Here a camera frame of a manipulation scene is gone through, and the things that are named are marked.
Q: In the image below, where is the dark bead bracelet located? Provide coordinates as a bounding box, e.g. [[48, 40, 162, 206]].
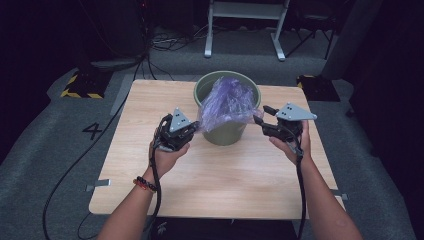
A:
[[132, 175, 159, 194]]

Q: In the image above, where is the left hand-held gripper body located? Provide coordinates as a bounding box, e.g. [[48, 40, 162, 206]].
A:
[[155, 106, 200, 152]]

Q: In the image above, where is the green plastic bin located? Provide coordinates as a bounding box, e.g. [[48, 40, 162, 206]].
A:
[[193, 69, 263, 147]]

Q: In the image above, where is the hand-held gripper black cable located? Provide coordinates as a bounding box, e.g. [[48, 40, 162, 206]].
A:
[[143, 113, 173, 240], [289, 126, 308, 240]]

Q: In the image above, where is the long black floor cable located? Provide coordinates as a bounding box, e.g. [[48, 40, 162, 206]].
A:
[[41, 56, 148, 240]]

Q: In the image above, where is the person's right hand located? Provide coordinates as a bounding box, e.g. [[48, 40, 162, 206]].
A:
[[268, 120, 313, 167]]

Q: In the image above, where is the grey curtain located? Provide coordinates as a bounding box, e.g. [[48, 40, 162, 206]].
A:
[[321, 0, 385, 81]]

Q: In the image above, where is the bundle of floor cables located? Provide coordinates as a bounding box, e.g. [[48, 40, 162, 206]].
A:
[[149, 24, 215, 53]]

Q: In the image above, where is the white metal stand frame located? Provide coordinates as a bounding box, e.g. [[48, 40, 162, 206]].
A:
[[203, 0, 291, 62]]

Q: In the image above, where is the person's left hand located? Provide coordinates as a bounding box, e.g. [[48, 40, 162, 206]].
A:
[[144, 141, 191, 180]]

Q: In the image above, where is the black yellow striped base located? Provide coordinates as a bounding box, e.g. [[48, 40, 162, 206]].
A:
[[296, 74, 341, 103], [60, 69, 113, 100]]

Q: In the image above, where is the grey metal table bracket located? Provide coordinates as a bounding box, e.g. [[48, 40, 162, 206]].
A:
[[331, 188, 350, 202], [84, 178, 112, 193]]

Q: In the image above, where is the right hand-held gripper black cable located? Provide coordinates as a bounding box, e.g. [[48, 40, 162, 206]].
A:
[[289, 126, 308, 240]]

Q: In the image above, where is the left hand-held gripper black cable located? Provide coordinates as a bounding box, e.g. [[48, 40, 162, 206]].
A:
[[143, 113, 173, 240]]

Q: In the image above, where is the black tripod stand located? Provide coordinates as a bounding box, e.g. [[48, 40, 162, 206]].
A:
[[285, 13, 336, 61]]

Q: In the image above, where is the purple plastic bag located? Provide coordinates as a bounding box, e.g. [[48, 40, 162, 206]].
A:
[[196, 76, 265, 134]]

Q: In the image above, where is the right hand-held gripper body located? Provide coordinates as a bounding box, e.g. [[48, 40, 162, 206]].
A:
[[262, 101, 318, 143]]

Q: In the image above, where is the person's dark clothing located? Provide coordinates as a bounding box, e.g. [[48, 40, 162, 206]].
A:
[[149, 217, 298, 240]]

